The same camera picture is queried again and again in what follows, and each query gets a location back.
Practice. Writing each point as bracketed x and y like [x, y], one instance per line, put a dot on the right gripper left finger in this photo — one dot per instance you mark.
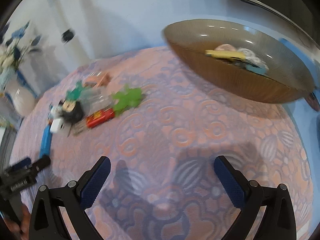
[77, 196]

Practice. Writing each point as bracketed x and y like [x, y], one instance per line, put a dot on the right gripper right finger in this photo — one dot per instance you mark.
[249, 196]

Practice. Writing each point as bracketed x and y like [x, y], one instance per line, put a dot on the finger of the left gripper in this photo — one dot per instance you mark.
[20, 165]
[40, 164]

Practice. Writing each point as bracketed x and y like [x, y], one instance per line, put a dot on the blue rectangular case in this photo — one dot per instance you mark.
[46, 142]

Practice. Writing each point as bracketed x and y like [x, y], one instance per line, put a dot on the white power adapter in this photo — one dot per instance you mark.
[59, 126]

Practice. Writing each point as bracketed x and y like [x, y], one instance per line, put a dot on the blue white chibi figurine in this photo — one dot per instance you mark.
[70, 111]

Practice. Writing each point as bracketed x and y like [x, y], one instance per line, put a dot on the red small box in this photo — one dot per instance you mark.
[99, 117]

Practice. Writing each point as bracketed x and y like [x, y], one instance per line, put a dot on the clear plastic tape dispenser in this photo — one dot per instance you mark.
[94, 103]

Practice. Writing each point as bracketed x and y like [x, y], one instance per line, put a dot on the light green plastic splash piece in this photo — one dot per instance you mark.
[126, 98]

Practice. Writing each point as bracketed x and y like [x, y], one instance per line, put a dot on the light blue plastic splash piece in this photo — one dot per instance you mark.
[256, 69]

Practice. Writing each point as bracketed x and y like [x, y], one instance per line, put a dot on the brown glass bowl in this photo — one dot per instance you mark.
[288, 78]

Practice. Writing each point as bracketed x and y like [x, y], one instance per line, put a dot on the red robed figurine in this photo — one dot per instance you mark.
[226, 47]

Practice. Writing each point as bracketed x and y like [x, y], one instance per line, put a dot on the white ceramic vase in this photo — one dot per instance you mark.
[22, 99]

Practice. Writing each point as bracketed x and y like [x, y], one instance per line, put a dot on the pink floral tablecloth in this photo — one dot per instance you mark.
[162, 185]

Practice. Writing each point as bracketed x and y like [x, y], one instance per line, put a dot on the white lamp pole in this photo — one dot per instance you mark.
[70, 41]

